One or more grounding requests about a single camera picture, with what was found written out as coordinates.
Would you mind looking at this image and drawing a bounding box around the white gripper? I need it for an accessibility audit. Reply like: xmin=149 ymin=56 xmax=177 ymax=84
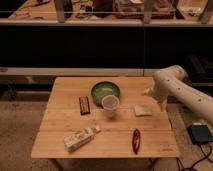
xmin=144 ymin=85 xmax=169 ymax=112

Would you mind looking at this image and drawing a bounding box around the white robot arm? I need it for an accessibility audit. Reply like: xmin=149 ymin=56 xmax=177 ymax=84
xmin=144 ymin=65 xmax=213 ymax=126

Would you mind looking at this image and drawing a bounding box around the translucent plastic cup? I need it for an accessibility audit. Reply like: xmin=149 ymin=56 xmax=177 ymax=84
xmin=101 ymin=95 xmax=120 ymax=118

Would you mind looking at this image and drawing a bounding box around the green ceramic bowl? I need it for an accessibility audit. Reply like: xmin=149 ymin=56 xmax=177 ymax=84
xmin=91 ymin=81 xmax=120 ymax=106

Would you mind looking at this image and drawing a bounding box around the black power adapter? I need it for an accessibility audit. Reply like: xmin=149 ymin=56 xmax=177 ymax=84
xmin=187 ymin=125 xmax=213 ymax=144

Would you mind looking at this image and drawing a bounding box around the brown chocolate bar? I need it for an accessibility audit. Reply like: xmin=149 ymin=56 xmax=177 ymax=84
xmin=79 ymin=96 xmax=90 ymax=115

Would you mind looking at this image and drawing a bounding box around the wooden table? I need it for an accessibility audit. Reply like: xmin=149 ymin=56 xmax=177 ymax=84
xmin=31 ymin=77 xmax=180 ymax=159

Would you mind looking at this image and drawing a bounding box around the white milk carton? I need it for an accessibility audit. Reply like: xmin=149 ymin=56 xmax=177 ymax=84
xmin=64 ymin=126 xmax=101 ymax=152

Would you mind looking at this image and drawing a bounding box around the wooden background shelf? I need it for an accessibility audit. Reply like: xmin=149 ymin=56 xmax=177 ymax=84
xmin=0 ymin=0 xmax=213 ymax=27

